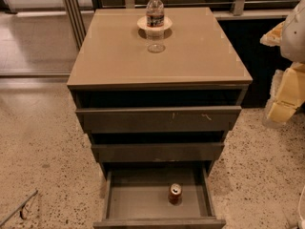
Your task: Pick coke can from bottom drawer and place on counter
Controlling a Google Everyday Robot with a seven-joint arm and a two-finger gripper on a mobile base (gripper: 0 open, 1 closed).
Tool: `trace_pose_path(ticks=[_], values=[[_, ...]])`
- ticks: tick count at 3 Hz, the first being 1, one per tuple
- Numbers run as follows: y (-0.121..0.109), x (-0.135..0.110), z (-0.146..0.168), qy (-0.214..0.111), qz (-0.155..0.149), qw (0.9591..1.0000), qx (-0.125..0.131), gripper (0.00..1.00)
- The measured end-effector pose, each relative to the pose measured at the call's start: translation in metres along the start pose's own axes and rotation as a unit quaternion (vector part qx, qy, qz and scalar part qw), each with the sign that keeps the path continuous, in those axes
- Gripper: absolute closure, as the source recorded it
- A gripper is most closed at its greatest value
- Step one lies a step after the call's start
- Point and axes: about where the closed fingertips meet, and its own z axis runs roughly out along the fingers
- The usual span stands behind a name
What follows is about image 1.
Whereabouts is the grey open bottom drawer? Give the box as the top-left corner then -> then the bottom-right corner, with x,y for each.
93,166 -> 226,229

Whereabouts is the red coke can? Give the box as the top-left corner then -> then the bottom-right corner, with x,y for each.
168,183 -> 182,204

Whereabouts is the white cable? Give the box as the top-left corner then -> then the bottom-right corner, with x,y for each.
296,184 -> 305,229

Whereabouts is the metal rod on floor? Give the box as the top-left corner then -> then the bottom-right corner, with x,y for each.
0,189 -> 38,227

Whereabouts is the grey middle drawer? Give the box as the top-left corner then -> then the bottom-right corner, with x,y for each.
91,142 -> 224,162

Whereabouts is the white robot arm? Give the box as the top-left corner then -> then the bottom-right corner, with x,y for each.
260,0 -> 305,128

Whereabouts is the white small plate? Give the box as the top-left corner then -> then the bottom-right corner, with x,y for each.
137,16 -> 173,31

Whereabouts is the grey drawer cabinet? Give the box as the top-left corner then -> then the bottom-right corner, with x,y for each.
66,7 -> 254,229

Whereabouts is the grey top drawer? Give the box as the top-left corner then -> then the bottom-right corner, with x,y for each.
76,106 -> 241,134

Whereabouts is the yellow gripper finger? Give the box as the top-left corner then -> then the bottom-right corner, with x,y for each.
266,62 -> 305,123
260,22 -> 284,47

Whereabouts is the clear plastic water bottle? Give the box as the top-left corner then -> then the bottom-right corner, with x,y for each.
145,0 -> 166,53

